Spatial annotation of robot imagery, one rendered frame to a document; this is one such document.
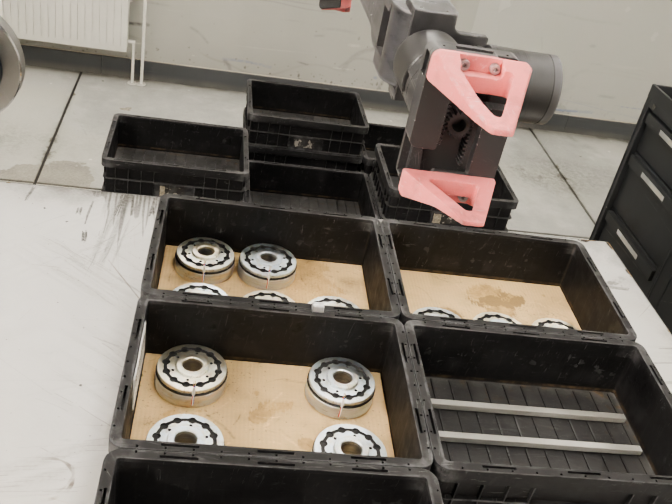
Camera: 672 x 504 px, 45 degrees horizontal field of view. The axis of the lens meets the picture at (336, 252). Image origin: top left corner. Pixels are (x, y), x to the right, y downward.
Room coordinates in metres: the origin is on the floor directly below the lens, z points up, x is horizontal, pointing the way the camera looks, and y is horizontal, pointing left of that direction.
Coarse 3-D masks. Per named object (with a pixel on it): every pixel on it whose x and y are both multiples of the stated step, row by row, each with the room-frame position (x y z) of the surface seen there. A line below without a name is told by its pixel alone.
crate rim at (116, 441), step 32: (352, 320) 0.99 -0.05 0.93; (384, 320) 1.00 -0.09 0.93; (128, 352) 0.81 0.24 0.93; (128, 384) 0.76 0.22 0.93; (416, 384) 0.87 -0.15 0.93; (416, 416) 0.81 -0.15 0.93; (128, 448) 0.65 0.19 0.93; (160, 448) 0.66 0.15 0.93; (192, 448) 0.67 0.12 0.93; (224, 448) 0.68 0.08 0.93; (256, 448) 0.69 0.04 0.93
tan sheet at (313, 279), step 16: (176, 272) 1.15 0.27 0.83; (304, 272) 1.23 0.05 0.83; (320, 272) 1.24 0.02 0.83; (336, 272) 1.25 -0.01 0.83; (352, 272) 1.26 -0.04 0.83; (160, 288) 1.09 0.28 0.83; (224, 288) 1.13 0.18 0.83; (240, 288) 1.14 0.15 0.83; (256, 288) 1.15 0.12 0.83; (288, 288) 1.17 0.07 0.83; (304, 288) 1.18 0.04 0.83; (320, 288) 1.19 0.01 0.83; (336, 288) 1.20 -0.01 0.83; (352, 288) 1.21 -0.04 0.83; (368, 304) 1.17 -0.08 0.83
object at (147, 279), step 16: (160, 208) 1.18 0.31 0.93; (256, 208) 1.26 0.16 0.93; (272, 208) 1.26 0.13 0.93; (288, 208) 1.27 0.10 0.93; (160, 224) 1.14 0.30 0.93; (384, 240) 1.23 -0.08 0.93; (384, 256) 1.18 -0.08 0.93; (144, 272) 1.00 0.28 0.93; (384, 272) 1.13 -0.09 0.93; (144, 288) 0.96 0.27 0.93; (256, 304) 0.98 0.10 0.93; (272, 304) 0.98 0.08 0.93; (288, 304) 0.99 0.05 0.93; (304, 304) 1.00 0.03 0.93
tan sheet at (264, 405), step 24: (144, 360) 0.91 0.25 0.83; (144, 384) 0.86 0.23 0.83; (240, 384) 0.91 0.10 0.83; (264, 384) 0.92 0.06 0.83; (288, 384) 0.93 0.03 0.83; (144, 408) 0.82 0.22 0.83; (168, 408) 0.83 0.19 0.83; (192, 408) 0.84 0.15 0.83; (216, 408) 0.85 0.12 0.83; (240, 408) 0.86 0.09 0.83; (264, 408) 0.87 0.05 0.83; (288, 408) 0.88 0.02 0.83; (312, 408) 0.89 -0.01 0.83; (384, 408) 0.92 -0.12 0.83; (144, 432) 0.77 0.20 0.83; (240, 432) 0.81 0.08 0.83; (264, 432) 0.82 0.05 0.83; (288, 432) 0.83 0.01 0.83; (312, 432) 0.84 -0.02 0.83; (384, 432) 0.87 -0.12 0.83
